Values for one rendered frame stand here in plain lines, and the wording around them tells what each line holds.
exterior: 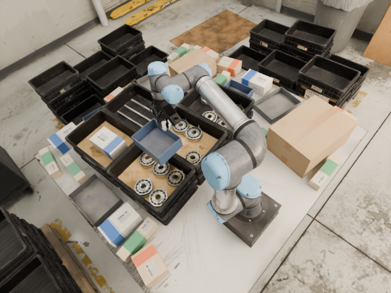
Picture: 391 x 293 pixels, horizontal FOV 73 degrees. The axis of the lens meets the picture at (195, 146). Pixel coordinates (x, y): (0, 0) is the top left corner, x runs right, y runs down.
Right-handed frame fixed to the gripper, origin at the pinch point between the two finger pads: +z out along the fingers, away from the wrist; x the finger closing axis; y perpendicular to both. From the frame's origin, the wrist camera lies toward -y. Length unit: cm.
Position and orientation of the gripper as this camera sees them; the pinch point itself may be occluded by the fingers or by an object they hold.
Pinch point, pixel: (167, 129)
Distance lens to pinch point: 131.5
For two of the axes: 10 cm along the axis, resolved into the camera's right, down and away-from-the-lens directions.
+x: -7.2, 5.3, -4.5
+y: -7.0, -5.5, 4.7
